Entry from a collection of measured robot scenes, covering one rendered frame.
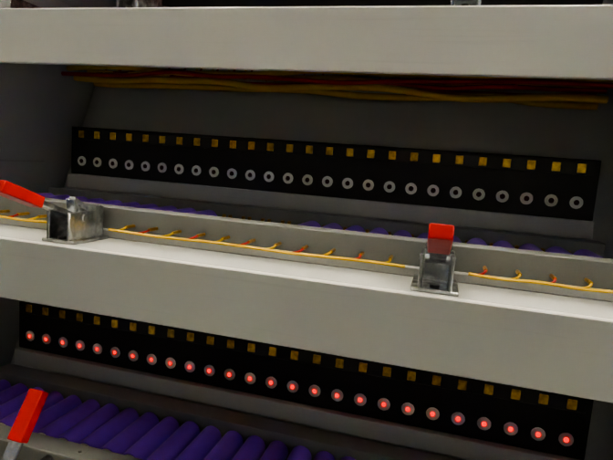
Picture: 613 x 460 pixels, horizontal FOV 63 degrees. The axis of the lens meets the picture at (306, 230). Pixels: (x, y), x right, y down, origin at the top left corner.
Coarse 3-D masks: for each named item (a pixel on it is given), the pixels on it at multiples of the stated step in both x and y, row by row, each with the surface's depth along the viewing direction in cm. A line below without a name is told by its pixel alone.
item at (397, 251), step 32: (128, 224) 40; (160, 224) 40; (192, 224) 39; (224, 224) 38; (256, 224) 38; (288, 224) 39; (320, 256) 35; (352, 256) 36; (384, 256) 35; (416, 256) 35; (480, 256) 34; (512, 256) 33; (544, 256) 33; (576, 256) 33; (576, 288) 31; (608, 288) 32
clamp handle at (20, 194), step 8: (0, 184) 31; (8, 184) 31; (0, 192) 31; (8, 192) 31; (16, 192) 32; (24, 192) 32; (32, 192) 33; (16, 200) 33; (24, 200) 33; (32, 200) 33; (40, 200) 34; (72, 200) 37; (48, 208) 35; (56, 208) 35; (72, 208) 38; (64, 216) 37
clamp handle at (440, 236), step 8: (432, 224) 25; (440, 224) 24; (432, 232) 24; (440, 232) 24; (448, 232) 24; (432, 240) 25; (440, 240) 24; (448, 240) 24; (432, 248) 27; (440, 248) 26; (448, 248) 26; (432, 256) 30; (440, 256) 29
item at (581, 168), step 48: (96, 144) 57; (144, 144) 55; (192, 144) 53; (240, 144) 52; (288, 144) 50; (336, 144) 50; (288, 192) 51; (336, 192) 50; (384, 192) 49; (528, 192) 45; (576, 192) 44
